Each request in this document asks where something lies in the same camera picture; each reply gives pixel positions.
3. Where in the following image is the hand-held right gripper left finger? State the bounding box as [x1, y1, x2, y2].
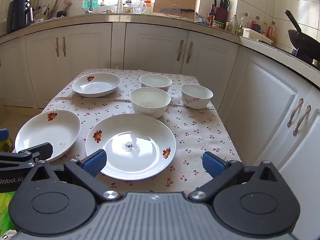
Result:
[30, 149, 122, 205]

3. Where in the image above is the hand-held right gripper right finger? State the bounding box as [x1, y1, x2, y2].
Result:
[188, 151, 281, 202]

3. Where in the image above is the deep white fruit-print plate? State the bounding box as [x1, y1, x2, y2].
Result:
[14, 109, 82, 162]
[72, 72, 122, 98]

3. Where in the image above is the white floral-print bowl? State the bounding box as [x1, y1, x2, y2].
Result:
[139, 74, 173, 93]
[129, 87, 172, 119]
[180, 83, 214, 110]

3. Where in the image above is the yellow green patterned bag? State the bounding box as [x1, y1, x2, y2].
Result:
[0, 137, 13, 153]

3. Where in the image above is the green plastic packet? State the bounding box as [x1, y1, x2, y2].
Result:
[0, 191, 17, 232]

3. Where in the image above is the cherry-print tablecloth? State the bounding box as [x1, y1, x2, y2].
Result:
[41, 68, 242, 195]

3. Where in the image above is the black air fryer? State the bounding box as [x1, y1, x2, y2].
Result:
[6, 0, 33, 34]

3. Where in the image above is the white plastic container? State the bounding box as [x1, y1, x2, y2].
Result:
[242, 27, 273, 44]

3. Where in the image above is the kitchen utensil holder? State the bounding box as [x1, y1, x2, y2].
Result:
[37, 0, 73, 19]

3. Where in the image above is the gas stove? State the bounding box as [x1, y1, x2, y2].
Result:
[275, 45, 320, 70]

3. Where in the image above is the clear seasoning bottle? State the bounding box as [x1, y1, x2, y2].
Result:
[237, 12, 249, 36]

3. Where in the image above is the red oil bottle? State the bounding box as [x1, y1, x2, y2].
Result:
[250, 16, 262, 33]

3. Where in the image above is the orange oil bottle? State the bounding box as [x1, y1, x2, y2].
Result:
[266, 21, 277, 43]

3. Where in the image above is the dark soy sauce bottle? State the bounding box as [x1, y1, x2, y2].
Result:
[207, 4, 216, 26]

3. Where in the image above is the dark red knife block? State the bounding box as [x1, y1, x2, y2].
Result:
[214, 0, 230, 23]

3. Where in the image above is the black wok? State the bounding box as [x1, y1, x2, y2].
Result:
[284, 9, 320, 60]

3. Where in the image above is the beige kitchen countertop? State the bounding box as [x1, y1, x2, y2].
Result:
[0, 12, 320, 90]

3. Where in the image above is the black kitchen knife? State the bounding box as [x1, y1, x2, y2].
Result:
[159, 8, 195, 14]

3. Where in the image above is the chrome kitchen faucet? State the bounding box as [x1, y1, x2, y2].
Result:
[70, 0, 94, 13]

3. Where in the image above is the glass jug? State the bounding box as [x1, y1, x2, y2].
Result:
[132, 0, 147, 14]

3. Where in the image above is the wooden cutting board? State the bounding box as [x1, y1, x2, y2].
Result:
[152, 0, 197, 19]

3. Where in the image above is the wire board rack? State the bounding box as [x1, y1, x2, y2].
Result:
[166, 4, 187, 18]

